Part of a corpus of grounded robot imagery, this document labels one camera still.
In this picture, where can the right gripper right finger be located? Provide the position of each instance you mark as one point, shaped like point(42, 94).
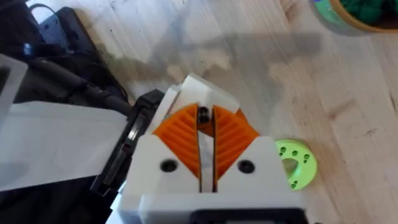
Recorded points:
point(248, 177)

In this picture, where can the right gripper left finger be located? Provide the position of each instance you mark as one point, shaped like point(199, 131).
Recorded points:
point(155, 174)

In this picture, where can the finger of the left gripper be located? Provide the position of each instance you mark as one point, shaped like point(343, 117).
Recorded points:
point(208, 93)
point(166, 109)

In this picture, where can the left gripper's white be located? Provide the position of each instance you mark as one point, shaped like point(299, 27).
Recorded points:
point(62, 143)

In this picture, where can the green disc with holes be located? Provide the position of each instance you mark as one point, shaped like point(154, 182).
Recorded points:
point(300, 165)

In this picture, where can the tub with toys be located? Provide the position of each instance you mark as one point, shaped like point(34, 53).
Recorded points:
point(357, 14)

